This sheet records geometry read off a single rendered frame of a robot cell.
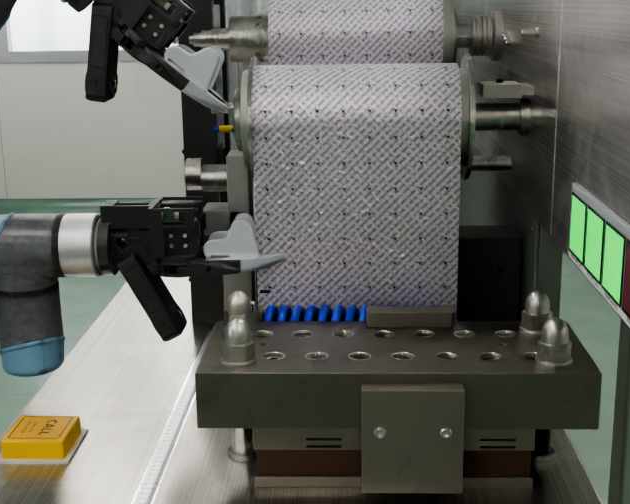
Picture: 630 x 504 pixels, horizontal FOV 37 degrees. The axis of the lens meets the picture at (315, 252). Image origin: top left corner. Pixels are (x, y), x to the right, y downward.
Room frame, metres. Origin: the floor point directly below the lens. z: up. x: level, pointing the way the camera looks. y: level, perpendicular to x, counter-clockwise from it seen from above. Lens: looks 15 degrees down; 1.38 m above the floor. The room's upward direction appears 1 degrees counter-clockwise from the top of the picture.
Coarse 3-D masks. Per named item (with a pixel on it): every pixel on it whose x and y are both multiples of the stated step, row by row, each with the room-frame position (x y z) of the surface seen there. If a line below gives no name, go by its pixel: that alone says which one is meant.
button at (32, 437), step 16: (32, 416) 1.02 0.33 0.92; (48, 416) 1.02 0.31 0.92; (64, 416) 1.02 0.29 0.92; (16, 432) 0.98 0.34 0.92; (32, 432) 0.98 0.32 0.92; (48, 432) 0.98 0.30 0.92; (64, 432) 0.98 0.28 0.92; (80, 432) 1.02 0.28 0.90; (16, 448) 0.96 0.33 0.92; (32, 448) 0.96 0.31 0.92; (48, 448) 0.96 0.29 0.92; (64, 448) 0.96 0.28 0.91
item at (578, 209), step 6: (576, 198) 0.84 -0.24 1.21; (576, 204) 0.84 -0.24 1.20; (582, 204) 0.82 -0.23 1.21; (576, 210) 0.84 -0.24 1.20; (582, 210) 0.81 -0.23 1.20; (576, 216) 0.84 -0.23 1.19; (582, 216) 0.81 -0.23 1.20; (576, 222) 0.83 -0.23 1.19; (582, 222) 0.81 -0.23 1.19; (576, 228) 0.83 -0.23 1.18; (582, 228) 0.81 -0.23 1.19; (570, 234) 0.85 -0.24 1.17; (576, 234) 0.83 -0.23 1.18; (582, 234) 0.81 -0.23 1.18; (570, 240) 0.85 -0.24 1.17; (576, 240) 0.83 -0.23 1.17; (582, 240) 0.81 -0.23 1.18; (570, 246) 0.85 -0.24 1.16; (576, 246) 0.83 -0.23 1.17; (582, 246) 0.81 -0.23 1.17; (576, 252) 0.83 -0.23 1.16; (582, 252) 0.81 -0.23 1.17
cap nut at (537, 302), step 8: (528, 296) 1.00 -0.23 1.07; (536, 296) 0.99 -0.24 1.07; (544, 296) 0.99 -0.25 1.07; (528, 304) 0.99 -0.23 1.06; (536, 304) 0.99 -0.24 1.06; (544, 304) 0.99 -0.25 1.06; (528, 312) 0.99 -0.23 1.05; (536, 312) 0.99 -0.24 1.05; (544, 312) 0.99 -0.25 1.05; (528, 320) 0.99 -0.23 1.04; (536, 320) 0.99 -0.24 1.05; (544, 320) 0.99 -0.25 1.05; (520, 328) 1.00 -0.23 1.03; (528, 328) 0.99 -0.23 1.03; (536, 328) 0.99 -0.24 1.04
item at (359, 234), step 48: (288, 192) 1.08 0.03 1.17; (336, 192) 1.08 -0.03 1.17; (384, 192) 1.07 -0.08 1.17; (432, 192) 1.07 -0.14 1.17; (288, 240) 1.08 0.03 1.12; (336, 240) 1.08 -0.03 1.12; (384, 240) 1.07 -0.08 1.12; (432, 240) 1.07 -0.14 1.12; (288, 288) 1.08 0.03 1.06; (336, 288) 1.08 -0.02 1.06; (384, 288) 1.07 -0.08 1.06; (432, 288) 1.07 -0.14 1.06
